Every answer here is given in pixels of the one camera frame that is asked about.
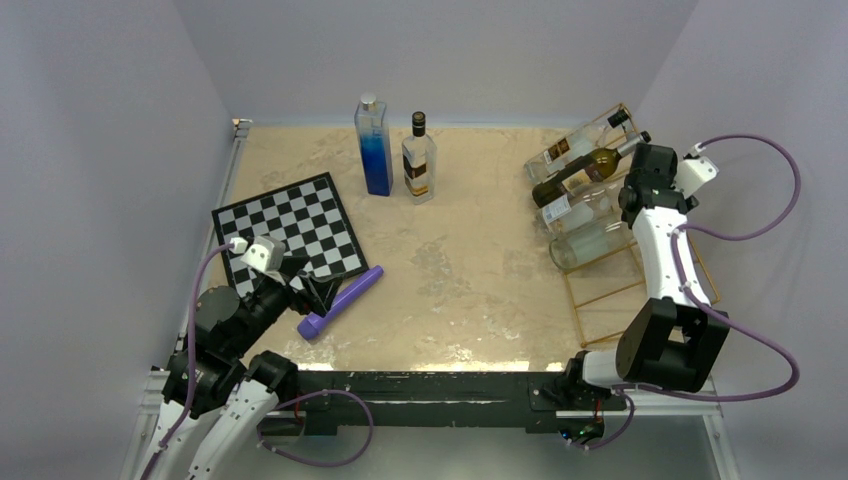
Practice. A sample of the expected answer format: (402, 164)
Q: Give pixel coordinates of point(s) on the purple flashlight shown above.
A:
(313, 325)

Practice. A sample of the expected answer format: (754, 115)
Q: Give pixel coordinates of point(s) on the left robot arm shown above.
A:
(211, 395)

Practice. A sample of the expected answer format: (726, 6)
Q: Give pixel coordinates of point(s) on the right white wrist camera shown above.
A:
(694, 171)

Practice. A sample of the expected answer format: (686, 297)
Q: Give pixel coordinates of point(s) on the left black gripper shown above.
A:
(318, 295)

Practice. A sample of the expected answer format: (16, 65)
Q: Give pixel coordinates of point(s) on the blue square glass bottle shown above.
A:
(374, 145)

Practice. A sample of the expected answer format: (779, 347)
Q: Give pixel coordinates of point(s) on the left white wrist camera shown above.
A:
(263, 254)

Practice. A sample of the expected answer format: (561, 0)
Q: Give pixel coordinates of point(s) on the clear wine bottle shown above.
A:
(589, 242)

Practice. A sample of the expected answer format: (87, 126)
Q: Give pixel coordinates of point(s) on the clear square black-label bottle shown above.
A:
(419, 153)

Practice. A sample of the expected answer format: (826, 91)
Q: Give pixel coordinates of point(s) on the gold wire wine rack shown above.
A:
(601, 290)

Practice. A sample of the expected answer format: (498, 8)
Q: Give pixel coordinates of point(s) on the clear round short bottle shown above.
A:
(565, 215)

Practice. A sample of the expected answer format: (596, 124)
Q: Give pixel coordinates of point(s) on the clear bottle black cap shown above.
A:
(609, 129)

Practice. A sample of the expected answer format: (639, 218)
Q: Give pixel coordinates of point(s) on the dark green wine bottle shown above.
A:
(594, 167)

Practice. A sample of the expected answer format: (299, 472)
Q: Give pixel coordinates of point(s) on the black white chessboard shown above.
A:
(308, 216)

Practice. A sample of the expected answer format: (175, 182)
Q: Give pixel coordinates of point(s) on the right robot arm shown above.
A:
(671, 344)

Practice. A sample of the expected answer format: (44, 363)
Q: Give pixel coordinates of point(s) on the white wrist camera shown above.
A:
(694, 171)
(263, 254)

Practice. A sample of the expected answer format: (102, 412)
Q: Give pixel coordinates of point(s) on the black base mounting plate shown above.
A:
(536, 402)

